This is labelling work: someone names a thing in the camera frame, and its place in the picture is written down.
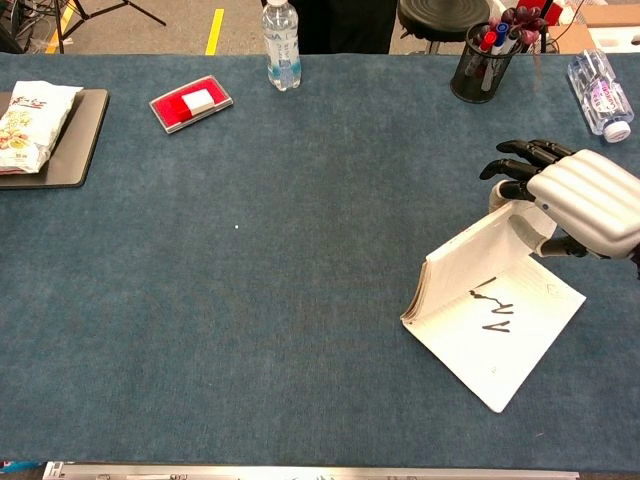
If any upright clear water bottle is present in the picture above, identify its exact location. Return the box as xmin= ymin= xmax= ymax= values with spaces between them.
xmin=261 ymin=0 xmax=302 ymax=92

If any red and white stamp block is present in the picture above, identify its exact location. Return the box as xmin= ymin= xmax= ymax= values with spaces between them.
xmin=172 ymin=91 xmax=215 ymax=122

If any black round stool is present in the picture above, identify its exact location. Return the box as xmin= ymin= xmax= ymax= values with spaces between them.
xmin=397 ymin=0 xmax=494 ymax=54

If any teal flat object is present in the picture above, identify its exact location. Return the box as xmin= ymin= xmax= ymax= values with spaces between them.
xmin=0 ymin=458 xmax=44 ymax=474

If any white snack bag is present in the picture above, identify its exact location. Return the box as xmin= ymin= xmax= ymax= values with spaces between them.
xmin=0 ymin=80 xmax=84 ymax=176

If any black mesh pen holder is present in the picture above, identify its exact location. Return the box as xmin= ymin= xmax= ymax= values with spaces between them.
xmin=449 ymin=22 xmax=524 ymax=105

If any red cap marker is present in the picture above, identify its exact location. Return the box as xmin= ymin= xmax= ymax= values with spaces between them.
xmin=467 ymin=30 xmax=499 ymax=76

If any brown cardboard box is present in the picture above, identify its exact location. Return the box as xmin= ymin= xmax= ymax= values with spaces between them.
xmin=547 ymin=4 xmax=640 ymax=55

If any black tripod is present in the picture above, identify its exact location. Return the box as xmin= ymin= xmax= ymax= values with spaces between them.
xmin=49 ymin=0 xmax=168 ymax=55

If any white marker dark cap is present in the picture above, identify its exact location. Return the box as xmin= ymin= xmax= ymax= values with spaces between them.
xmin=499 ymin=25 xmax=524 ymax=57

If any tan spiral notebook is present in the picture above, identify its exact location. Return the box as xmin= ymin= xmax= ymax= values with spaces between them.
xmin=399 ymin=199 xmax=587 ymax=414

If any blue cap marker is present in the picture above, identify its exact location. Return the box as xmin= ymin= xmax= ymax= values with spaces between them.
xmin=482 ymin=22 xmax=512 ymax=91

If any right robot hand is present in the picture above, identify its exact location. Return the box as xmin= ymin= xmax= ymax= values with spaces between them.
xmin=478 ymin=138 xmax=640 ymax=261

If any dark red artificial flower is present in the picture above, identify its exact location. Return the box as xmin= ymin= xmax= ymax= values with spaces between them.
xmin=489 ymin=5 xmax=550 ymax=94

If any red box with white card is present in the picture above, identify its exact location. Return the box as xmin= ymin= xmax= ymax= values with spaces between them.
xmin=148 ymin=74 xmax=235 ymax=135

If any black fabric object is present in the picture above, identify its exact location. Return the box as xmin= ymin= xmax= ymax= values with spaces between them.
xmin=289 ymin=0 xmax=399 ymax=55

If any lying clear water bottle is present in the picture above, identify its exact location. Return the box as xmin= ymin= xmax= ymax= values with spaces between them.
xmin=566 ymin=48 xmax=635 ymax=144

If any aluminium rail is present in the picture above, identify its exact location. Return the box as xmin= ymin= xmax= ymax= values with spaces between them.
xmin=42 ymin=460 xmax=581 ymax=480

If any blue felt table cloth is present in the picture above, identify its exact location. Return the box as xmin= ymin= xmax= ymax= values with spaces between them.
xmin=0 ymin=52 xmax=640 ymax=466

